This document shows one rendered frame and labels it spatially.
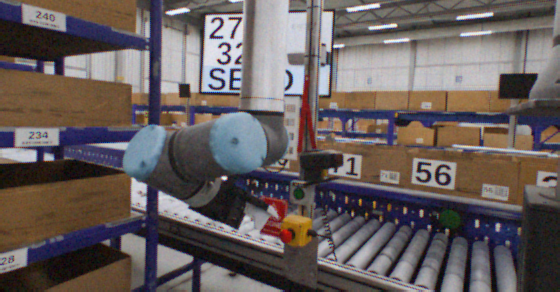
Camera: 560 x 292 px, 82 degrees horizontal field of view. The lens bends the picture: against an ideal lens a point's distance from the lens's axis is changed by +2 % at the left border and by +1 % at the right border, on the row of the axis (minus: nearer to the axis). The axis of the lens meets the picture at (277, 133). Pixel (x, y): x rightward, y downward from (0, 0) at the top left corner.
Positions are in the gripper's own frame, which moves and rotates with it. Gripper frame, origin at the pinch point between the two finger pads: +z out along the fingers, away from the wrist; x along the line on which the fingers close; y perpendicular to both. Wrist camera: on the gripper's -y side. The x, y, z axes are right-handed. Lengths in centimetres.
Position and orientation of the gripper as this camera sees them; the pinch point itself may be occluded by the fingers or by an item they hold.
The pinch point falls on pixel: (258, 207)
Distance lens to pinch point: 81.1
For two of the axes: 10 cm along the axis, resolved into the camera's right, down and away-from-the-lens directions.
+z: 4.4, 4.8, 7.6
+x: 8.2, 1.3, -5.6
